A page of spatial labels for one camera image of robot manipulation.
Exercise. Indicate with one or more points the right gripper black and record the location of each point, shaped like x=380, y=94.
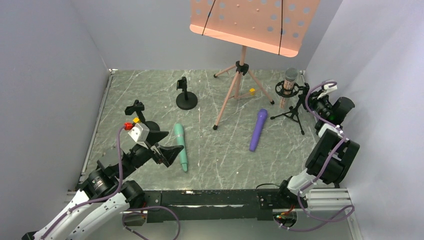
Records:
x=313, y=100

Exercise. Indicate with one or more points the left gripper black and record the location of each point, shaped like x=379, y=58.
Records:
x=153, y=150

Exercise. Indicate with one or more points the glittery rhinestone microphone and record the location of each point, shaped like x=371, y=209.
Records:
x=290, y=77

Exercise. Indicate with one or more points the black round-base mic stand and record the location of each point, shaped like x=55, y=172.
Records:
x=186, y=100
x=138, y=107

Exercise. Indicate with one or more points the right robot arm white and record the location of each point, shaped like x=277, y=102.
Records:
x=331, y=157

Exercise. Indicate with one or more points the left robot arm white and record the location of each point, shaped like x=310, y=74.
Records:
x=105, y=193

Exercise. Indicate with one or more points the yellow cube near stand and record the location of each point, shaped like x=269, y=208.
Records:
x=252, y=91

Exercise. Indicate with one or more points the pink music stand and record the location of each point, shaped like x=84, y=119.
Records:
x=273, y=26

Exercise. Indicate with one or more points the purple toy microphone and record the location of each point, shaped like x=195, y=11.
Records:
x=261, y=119

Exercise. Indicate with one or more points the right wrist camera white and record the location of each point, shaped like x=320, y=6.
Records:
x=328, y=88

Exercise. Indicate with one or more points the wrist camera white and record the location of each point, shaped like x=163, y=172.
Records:
x=139, y=134
x=328, y=88

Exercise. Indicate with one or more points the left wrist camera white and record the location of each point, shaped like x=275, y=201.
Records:
x=139, y=134

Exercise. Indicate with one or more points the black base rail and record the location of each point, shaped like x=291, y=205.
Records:
x=261, y=204

